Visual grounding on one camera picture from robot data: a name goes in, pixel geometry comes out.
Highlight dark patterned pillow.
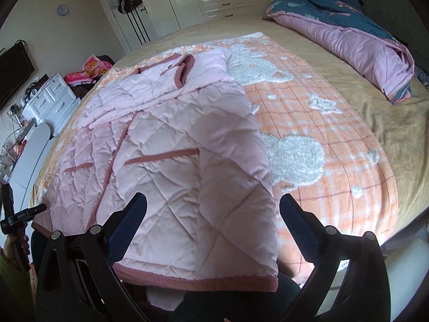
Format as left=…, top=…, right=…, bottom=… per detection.
left=416, top=65, right=429, bottom=92

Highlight white drawer chest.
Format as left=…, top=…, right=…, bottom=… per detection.
left=22, top=73, right=81, bottom=135

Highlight black television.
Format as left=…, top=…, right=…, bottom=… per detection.
left=0, top=40, right=35, bottom=109

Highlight pink quilted jacket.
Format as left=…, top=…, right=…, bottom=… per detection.
left=32, top=47, right=280, bottom=292

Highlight orange plaid blanket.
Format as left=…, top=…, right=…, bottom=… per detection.
left=28, top=32, right=399, bottom=286

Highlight person's left hand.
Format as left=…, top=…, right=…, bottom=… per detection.
left=0, top=233, right=31, bottom=265

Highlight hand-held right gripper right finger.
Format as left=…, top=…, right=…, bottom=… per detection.
left=255, top=193, right=393, bottom=322

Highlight person's legs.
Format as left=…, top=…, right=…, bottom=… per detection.
left=168, top=270, right=302, bottom=322

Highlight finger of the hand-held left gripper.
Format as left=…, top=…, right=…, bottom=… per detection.
left=23, top=203, right=47, bottom=223

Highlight person's left forearm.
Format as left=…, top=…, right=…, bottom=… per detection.
left=0, top=248, right=37, bottom=322

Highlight bed with tan sheet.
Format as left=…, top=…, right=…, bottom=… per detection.
left=28, top=10, right=429, bottom=276

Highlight pink floral cloth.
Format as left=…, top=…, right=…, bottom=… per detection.
left=64, top=55, right=114, bottom=84

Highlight white curved board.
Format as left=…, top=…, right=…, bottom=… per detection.
left=8, top=122, right=51, bottom=205

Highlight white door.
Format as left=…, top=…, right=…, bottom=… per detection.
left=97, top=0, right=159, bottom=53

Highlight blue and pink floral duvet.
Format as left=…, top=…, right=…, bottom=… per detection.
left=262, top=0, right=416, bottom=104

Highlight grey headboard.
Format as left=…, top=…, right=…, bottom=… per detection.
left=349, top=0, right=429, bottom=84

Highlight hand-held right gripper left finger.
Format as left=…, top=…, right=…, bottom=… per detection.
left=35, top=192, right=148, bottom=322

